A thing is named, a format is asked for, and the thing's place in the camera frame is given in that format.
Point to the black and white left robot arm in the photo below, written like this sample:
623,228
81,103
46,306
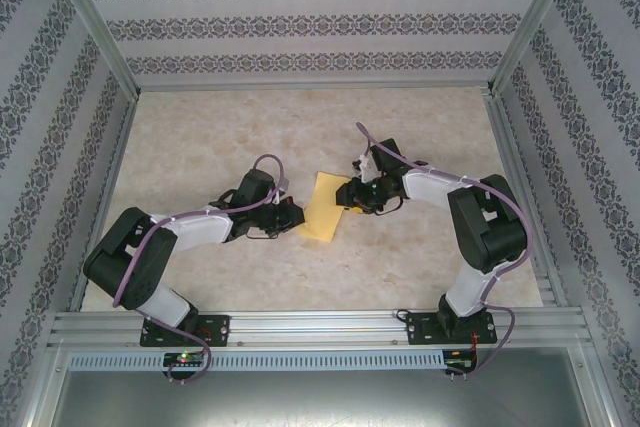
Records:
145,272

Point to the small circuit board green light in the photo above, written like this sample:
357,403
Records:
182,359

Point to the yellow cloth square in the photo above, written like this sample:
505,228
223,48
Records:
322,207

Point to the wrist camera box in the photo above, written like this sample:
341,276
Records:
364,167
283,188

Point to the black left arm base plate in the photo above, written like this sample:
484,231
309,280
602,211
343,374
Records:
217,327

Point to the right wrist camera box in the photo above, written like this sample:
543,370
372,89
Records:
364,167

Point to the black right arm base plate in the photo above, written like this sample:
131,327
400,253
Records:
420,329

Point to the aluminium frame post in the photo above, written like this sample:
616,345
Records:
93,22
532,22

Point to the aluminium mounting rail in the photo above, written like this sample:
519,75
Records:
320,327

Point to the grey sheet metal panel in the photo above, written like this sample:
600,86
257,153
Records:
320,402

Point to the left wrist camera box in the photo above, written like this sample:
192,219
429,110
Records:
283,188

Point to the small circuit board with pins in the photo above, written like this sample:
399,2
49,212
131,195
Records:
457,362

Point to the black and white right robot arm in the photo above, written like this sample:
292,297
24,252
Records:
490,237

